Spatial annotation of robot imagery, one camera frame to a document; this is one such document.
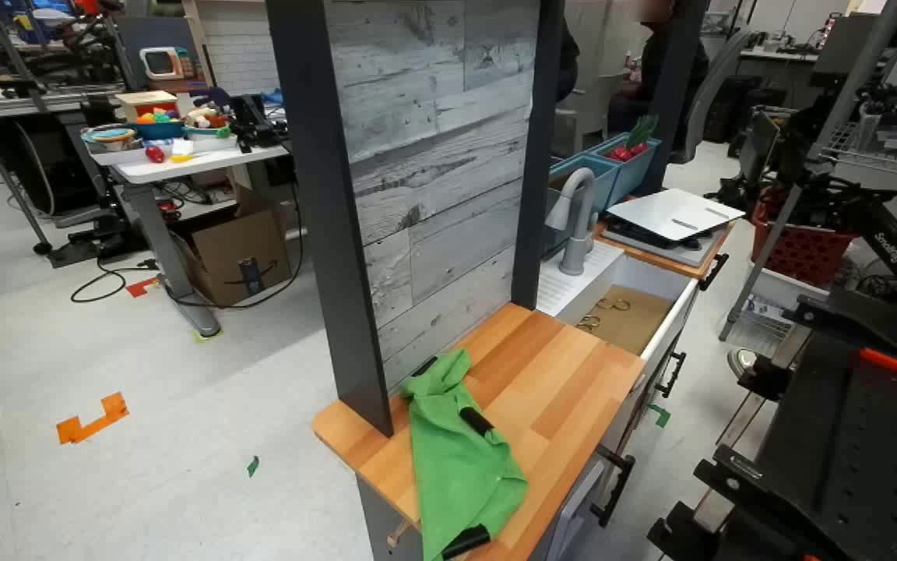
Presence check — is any white work table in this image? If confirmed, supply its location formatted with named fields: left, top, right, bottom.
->
left=88, top=132, right=297, bottom=344

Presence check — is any narrow dark kitchen post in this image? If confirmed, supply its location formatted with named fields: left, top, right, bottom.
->
left=507, top=0, right=571, bottom=312

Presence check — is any person in dark clothes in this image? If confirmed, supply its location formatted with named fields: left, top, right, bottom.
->
left=605, top=0, right=713, bottom=140

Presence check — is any wooden kitchen countertop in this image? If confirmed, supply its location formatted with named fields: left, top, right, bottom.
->
left=308, top=299, right=648, bottom=561

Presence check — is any red plastic crate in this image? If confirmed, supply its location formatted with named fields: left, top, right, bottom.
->
left=749, top=191, right=860, bottom=291

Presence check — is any small screen device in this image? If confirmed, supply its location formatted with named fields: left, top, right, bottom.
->
left=136, top=45, right=197, bottom=85

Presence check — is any large orange floor tape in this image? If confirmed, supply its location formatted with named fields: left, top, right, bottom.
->
left=53, top=389, right=135, bottom=450

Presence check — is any green cloth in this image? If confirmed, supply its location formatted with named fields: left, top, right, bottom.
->
left=400, top=347, right=532, bottom=561

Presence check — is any brown cardboard box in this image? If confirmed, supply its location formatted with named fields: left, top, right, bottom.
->
left=170, top=201, right=297, bottom=312

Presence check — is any grey wood-look backsplash panel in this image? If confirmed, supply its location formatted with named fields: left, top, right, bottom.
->
left=321, top=0, right=543, bottom=393

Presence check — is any wooden toy box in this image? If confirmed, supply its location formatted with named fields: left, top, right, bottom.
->
left=112, top=87, right=183, bottom=125

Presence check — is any large blue storage bin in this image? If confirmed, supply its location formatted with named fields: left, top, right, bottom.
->
left=545, top=152, right=626, bottom=256

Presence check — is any yellow white toy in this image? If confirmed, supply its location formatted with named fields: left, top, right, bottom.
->
left=164, top=135, right=200, bottom=166

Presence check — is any black perforated equipment stand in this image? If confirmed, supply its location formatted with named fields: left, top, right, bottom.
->
left=646, top=283, right=897, bottom=561

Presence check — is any orange stand handle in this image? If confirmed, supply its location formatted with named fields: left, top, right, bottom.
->
left=855, top=344, right=897, bottom=379

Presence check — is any wide dark kitchen post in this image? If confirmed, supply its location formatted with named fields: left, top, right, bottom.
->
left=266, top=0, right=400, bottom=439

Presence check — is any black device on table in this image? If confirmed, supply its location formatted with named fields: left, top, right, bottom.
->
left=224, top=92, right=292, bottom=157

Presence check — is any red toy in bin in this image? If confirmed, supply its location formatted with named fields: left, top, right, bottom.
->
left=608, top=140, right=651, bottom=166

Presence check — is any blue bowl with toy fruit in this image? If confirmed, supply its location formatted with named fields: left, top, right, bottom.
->
left=132, top=106, right=190, bottom=145

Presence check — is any black floor cable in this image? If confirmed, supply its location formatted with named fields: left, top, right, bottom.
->
left=65, top=256, right=161, bottom=308

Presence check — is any small blue storage bin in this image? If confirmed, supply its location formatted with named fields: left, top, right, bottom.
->
left=595, top=132, right=668, bottom=209

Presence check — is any small orange floor tape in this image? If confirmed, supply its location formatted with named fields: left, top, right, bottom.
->
left=126, top=270, right=164, bottom=301

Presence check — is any small black clip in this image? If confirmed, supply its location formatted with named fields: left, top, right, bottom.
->
left=458, top=404, right=499, bottom=439

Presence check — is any green toy in bin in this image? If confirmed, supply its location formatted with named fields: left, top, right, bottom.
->
left=626, top=113, right=664, bottom=151

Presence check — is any black cabinet handle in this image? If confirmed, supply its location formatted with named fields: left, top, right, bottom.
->
left=694, top=249, right=733, bottom=296
left=653, top=347, right=692, bottom=403
left=588, top=442, right=639, bottom=530

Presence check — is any round silver disc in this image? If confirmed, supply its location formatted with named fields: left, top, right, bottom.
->
left=727, top=347, right=764, bottom=383

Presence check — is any white tray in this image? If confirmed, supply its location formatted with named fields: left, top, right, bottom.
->
left=605, top=183, right=749, bottom=249

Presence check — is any white kitchen cabinet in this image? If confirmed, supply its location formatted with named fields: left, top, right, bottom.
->
left=355, top=265, right=704, bottom=561

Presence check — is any white sink basin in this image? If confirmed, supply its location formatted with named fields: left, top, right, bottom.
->
left=532, top=236, right=704, bottom=366

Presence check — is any wooden stove counter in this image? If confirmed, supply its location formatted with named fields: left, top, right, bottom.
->
left=592, top=220, right=736, bottom=283

